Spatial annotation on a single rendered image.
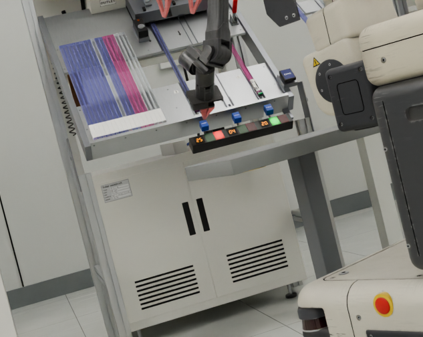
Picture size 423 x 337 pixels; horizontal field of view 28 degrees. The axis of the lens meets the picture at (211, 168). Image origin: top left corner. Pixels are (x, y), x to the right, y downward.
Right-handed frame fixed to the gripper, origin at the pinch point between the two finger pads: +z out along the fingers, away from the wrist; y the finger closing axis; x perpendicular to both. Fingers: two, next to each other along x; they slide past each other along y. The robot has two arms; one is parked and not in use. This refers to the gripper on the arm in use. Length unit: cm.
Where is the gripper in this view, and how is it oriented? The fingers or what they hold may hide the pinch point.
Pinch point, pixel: (204, 116)
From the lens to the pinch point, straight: 262.0
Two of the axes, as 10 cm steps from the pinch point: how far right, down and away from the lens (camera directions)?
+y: -9.5, 2.2, -2.3
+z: -0.2, 6.9, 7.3
